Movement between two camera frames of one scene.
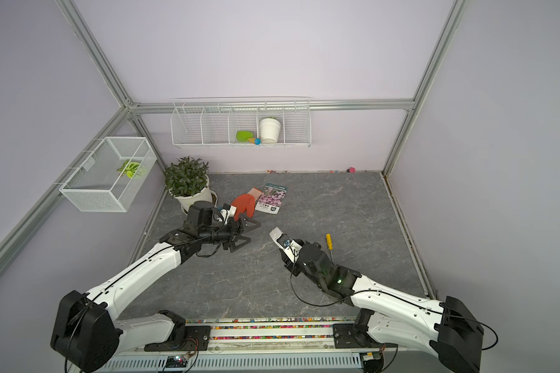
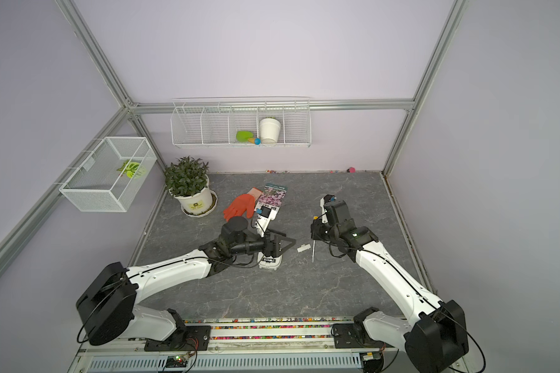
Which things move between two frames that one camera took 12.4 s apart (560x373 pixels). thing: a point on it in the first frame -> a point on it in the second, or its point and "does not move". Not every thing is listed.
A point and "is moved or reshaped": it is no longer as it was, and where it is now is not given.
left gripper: [242, 229] -> [274, 251]
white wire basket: [110, 177] does not move
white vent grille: [349, 362] does not move
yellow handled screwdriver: [330, 243] is moved or reshaped
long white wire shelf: [241, 122] does not move
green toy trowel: [245, 136] does not move
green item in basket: [131, 169] does not move
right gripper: [288, 263] -> [316, 229]
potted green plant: [187, 180] does not move
